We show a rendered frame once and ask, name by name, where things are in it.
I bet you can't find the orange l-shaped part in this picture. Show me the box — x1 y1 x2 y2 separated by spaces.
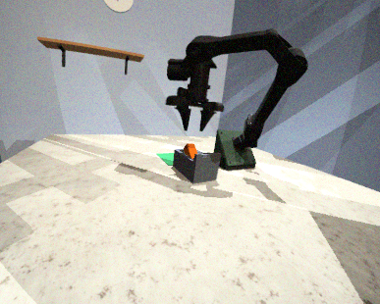
184 144 197 158

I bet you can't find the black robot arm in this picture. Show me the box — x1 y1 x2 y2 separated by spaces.
167 28 308 151

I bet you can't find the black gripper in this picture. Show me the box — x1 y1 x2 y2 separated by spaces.
165 79 224 131

